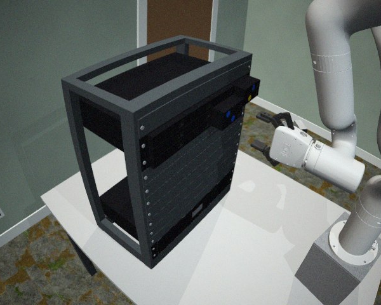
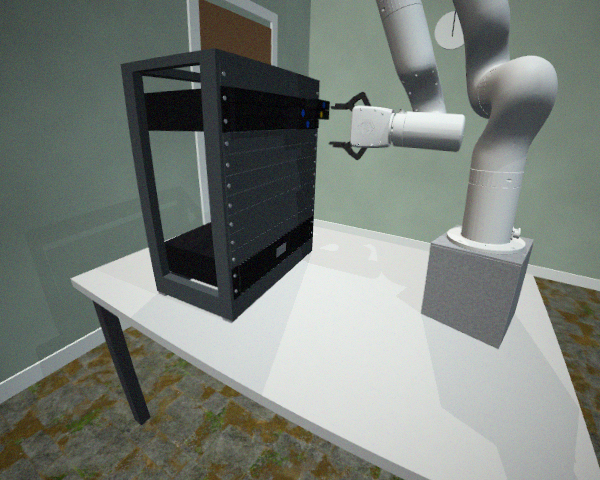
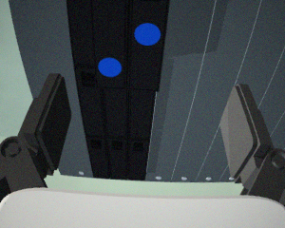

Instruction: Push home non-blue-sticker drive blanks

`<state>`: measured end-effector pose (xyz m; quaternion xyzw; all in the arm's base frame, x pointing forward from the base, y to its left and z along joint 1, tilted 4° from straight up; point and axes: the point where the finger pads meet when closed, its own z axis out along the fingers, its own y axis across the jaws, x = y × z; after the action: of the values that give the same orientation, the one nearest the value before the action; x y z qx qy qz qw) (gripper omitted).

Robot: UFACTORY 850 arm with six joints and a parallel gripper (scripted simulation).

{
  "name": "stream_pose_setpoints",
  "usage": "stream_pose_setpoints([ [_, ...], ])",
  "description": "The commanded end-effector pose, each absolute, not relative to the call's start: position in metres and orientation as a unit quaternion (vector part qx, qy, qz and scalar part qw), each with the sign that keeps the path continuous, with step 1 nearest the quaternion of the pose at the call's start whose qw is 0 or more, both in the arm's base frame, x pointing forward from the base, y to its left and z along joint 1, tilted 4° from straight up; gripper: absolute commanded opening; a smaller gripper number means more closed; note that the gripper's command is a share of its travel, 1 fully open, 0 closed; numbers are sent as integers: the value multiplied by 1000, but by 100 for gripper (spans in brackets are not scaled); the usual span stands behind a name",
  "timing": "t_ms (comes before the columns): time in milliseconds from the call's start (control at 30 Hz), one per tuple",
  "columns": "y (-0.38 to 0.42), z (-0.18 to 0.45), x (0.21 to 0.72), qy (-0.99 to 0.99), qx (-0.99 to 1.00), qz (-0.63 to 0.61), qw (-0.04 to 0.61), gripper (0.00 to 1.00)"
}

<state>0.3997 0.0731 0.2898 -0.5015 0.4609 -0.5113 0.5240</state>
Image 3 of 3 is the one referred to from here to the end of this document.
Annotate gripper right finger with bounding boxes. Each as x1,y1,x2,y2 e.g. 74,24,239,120
220,84,285,207

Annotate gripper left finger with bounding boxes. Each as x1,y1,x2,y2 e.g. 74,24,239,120
0,73,71,202

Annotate dark grey server rack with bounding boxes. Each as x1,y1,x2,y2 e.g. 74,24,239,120
9,0,285,182

